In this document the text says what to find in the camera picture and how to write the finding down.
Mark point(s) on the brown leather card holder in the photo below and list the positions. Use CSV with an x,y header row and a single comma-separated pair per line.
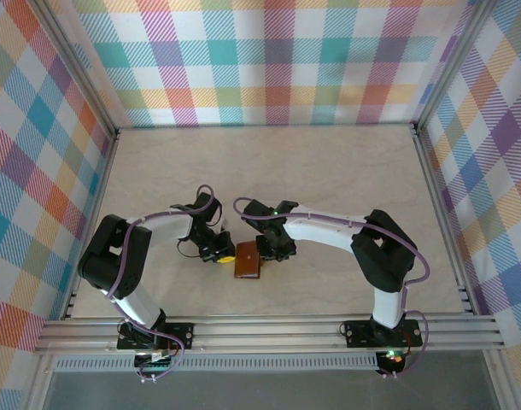
x,y
248,262

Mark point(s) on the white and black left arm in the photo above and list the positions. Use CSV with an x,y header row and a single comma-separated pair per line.
x,y
166,228

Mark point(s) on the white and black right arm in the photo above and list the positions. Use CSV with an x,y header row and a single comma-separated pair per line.
x,y
320,232

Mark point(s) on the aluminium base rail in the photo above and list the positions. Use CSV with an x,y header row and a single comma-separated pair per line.
x,y
265,335

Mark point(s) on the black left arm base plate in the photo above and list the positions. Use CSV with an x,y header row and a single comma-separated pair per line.
x,y
181,335

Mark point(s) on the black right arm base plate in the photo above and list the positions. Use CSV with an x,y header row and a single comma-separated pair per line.
x,y
356,333

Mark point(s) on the aluminium frame post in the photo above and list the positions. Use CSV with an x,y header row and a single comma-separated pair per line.
x,y
452,64
79,70

